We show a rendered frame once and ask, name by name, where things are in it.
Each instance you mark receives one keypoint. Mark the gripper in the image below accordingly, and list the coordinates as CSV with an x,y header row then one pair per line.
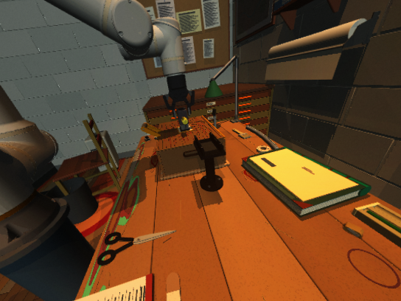
x,y
177,87

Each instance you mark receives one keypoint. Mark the grey dater with yellow band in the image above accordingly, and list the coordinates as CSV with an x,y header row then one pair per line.
x,y
184,120

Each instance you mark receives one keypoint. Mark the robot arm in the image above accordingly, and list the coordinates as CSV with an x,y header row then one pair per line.
x,y
131,22

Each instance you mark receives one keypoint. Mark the brown box lid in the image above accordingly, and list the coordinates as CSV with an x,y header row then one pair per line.
x,y
200,125

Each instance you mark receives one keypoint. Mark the brown transfer box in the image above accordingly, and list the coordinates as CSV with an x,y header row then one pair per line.
x,y
178,160

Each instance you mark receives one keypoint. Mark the dark dater stand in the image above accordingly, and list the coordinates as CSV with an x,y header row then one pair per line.
x,y
210,163

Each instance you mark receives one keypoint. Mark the grey box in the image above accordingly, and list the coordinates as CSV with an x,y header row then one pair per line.
x,y
109,147

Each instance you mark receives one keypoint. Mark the brown paper roll holder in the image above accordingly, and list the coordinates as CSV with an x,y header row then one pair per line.
x,y
307,53

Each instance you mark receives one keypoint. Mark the green shade desk lamp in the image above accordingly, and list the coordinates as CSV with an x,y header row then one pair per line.
x,y
214,88

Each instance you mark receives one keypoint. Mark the yellow brass clip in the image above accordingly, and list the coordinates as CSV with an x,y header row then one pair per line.
x,y
150,130

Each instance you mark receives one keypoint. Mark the wooden drawer cabinet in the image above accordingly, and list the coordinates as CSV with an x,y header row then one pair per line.
x,y
225,106

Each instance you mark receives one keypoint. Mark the cork notice board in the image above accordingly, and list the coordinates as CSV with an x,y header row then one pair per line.
x,y
216,50

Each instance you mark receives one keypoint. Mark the small wooden brush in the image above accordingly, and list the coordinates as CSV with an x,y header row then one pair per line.
x,y
241,133

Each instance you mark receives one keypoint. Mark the grey curved tube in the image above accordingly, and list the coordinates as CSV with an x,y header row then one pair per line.
x,y
263,135

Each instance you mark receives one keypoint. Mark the dark framed window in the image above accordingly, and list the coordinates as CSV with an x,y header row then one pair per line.
x,y
253,18

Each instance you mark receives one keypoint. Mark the green yellow ledger book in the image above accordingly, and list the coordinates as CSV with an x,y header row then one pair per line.
x,y
300,175

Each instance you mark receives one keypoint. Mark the dark round bin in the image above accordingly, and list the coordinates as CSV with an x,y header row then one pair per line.
x,y
80,200

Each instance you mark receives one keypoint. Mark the pale wooden folder stick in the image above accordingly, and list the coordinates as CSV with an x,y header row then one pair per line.
x,y
173,287

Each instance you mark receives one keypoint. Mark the red edged printed paper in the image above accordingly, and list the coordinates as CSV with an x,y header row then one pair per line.
x,y
125,290

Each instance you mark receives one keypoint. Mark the small yellow eraser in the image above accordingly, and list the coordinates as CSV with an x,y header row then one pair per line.
x,y
354,229

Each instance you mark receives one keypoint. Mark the wooden pencil tray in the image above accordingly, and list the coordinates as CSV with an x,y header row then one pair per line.
x,y
366,213

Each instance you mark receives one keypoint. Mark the green pencil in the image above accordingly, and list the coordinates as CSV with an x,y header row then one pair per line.
x,y
387,221

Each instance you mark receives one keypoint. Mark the small black post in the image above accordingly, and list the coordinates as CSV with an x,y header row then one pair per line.
x,y
214,117

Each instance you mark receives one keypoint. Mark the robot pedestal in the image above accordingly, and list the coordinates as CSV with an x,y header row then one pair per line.
x,y
53,269

